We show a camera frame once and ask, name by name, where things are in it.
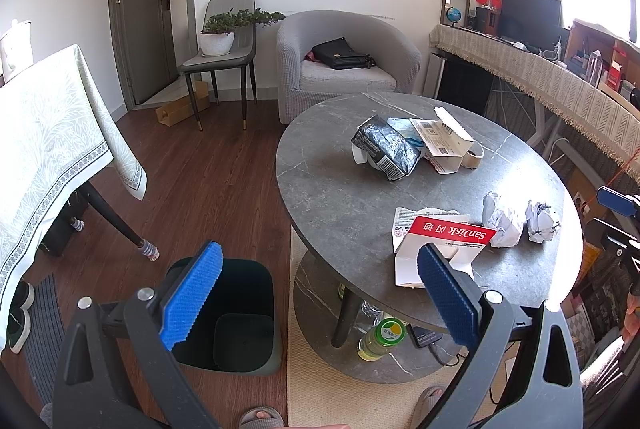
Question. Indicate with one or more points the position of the black table leg with sock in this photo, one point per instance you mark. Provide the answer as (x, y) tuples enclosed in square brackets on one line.
[(95, 200)]

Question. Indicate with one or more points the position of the beige fringed desk cloth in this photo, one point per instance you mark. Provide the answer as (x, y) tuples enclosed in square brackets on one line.
[(589, 110)]

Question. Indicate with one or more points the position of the brown cardboard box on floor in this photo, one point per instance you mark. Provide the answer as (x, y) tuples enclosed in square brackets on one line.
[(174, 112)]

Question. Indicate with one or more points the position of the dark green trash bin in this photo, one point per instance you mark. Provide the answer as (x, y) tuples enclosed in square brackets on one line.
[(237, 330)]

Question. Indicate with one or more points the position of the grey striped floor mat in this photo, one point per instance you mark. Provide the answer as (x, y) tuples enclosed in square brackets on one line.
[(43, 345)]

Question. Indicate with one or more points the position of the potted plant in white pot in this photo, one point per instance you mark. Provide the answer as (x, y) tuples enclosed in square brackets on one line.
[(218, 33)]

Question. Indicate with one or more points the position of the grey armchair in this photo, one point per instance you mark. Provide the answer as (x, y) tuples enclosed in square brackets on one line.
[(303, 81)]

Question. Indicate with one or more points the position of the blue white tissue pack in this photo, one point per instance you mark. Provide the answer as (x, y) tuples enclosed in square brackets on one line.
[(405, 128)]

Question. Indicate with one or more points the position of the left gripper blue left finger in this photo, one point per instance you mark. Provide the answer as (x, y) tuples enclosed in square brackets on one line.
[(186, 296)]

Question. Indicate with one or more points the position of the brown tape roll core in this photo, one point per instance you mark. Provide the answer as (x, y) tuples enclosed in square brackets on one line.
[(473, 156)]

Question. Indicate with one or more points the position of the grey dining chair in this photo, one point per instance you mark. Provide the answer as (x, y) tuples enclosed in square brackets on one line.
[(241, 56)]

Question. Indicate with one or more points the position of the yellow drink bottle green cap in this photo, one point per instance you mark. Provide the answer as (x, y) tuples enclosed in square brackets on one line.
[(381, 339)]

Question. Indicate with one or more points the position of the black foil bag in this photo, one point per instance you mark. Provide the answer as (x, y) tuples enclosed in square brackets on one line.
[(381, 146)]

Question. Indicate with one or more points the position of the beige woven rug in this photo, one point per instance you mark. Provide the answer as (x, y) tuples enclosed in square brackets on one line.
[(333, 386)]

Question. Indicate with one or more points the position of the red white SanDisk box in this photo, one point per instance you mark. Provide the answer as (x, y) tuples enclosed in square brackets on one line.
[(459, 243)]

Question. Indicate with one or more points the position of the small blue globe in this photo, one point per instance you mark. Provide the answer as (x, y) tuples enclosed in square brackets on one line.
[(453, 16)]

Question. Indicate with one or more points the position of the black handbag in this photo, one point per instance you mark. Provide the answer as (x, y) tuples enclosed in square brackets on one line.
[(339, 55)]

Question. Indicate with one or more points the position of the grey slipper on foot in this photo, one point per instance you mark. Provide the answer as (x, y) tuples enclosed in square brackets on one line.
[(261, 418)]

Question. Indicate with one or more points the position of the green white sneaker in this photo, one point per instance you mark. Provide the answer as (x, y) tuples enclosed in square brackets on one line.
[(19, 328), (24, 296)]

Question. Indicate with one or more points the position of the wooden picture frame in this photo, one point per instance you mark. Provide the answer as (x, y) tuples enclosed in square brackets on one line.
[(462, 5)]

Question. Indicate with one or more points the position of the round grey marble coffee table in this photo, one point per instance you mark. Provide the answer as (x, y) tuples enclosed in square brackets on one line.
[(343, 212)]

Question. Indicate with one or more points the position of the white patterned tablecloth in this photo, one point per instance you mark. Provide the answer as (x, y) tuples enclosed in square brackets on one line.
[(56, 134)]

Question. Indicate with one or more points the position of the black box under table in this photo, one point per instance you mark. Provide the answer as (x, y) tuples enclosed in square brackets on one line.
[(61, 230)]

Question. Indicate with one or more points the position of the wooden desk shelf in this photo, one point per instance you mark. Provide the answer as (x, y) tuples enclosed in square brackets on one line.
[(604, 60)]

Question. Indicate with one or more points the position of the white paper ball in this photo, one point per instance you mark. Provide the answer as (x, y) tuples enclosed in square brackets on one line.
[(506, 217)]

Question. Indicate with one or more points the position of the black computer monitor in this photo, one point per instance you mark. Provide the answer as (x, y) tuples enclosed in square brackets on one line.
[(532, 22)]

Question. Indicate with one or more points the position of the grey-green door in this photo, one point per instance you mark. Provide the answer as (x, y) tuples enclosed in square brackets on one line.
[(143, 46)]

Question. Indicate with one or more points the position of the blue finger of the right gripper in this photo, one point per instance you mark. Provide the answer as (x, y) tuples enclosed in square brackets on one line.
[(625, 205)]

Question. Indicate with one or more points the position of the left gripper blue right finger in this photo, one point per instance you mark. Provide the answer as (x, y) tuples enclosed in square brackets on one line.
[(454, 295)]

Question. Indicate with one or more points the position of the white printed cardboard box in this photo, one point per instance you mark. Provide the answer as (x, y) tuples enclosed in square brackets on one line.
[(446, 141)]

